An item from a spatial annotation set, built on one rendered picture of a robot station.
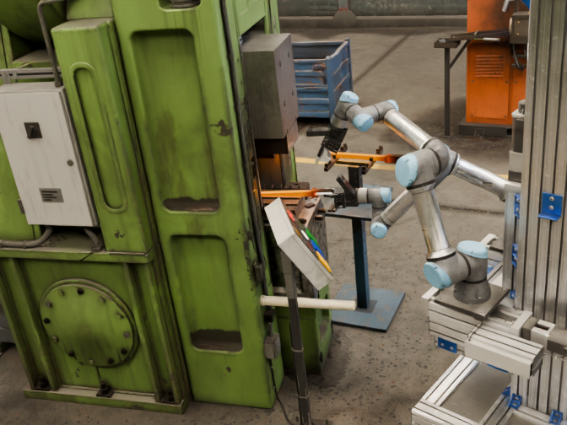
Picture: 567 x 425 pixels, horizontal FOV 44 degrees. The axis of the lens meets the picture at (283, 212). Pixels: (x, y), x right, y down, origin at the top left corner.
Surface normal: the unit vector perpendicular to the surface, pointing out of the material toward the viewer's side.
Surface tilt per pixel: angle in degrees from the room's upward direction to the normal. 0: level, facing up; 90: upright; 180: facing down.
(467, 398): 0
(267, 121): 90
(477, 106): 90
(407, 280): 0
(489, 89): 91
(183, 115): 89
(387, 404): 0
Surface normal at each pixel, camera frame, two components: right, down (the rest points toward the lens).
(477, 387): -0.11, -0.89
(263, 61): -0.25, 0.47
